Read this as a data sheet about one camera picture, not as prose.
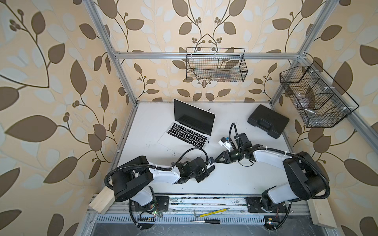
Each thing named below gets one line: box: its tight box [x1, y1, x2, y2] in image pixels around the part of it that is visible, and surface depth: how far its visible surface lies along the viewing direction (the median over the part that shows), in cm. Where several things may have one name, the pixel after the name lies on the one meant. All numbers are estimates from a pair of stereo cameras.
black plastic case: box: [247, 104, 290, 139], surface depth 105 cm
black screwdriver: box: [189, 219, 221, 224], surface depth 71 cm
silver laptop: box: [157, 98, 216, 154], surface depth 102 cm
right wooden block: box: [306, 198, 338, 229], surface depth 70 cm
